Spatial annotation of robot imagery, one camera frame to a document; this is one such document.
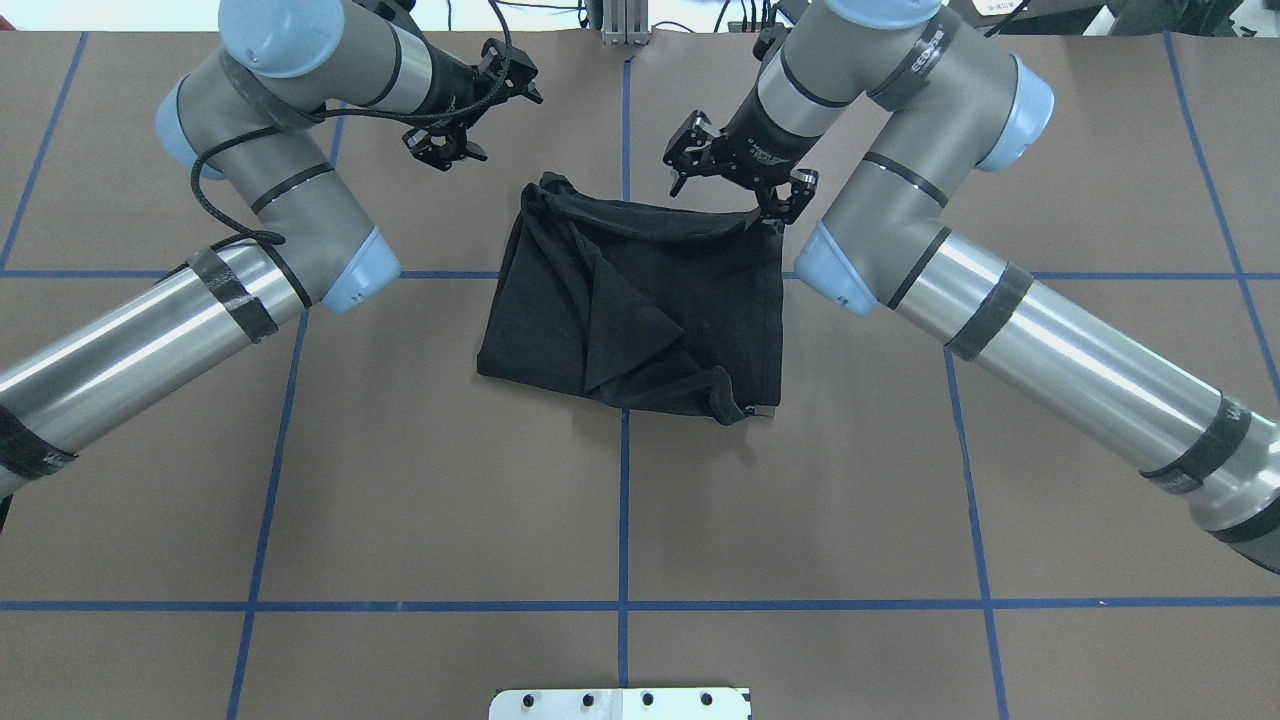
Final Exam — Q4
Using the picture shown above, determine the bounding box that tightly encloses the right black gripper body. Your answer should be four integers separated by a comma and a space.
716, 105, 817, 190

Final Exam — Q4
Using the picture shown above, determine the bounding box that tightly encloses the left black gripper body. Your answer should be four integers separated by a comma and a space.
420, 45, 497, 126

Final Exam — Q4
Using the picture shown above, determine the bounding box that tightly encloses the black graphic t-shirt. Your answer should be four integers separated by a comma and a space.
476, 172, 785, 427

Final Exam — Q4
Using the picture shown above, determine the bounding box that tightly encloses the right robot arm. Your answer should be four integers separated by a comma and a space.
664, 1, 1277, 573

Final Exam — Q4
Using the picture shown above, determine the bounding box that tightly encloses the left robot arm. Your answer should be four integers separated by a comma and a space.
3, 1, 541, 497

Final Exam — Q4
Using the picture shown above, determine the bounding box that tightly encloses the aluminium frame post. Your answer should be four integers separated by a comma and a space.
586, 0, 652, 46

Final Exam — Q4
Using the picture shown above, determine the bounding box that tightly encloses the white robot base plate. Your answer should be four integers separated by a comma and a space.
488, 685, 753, 719

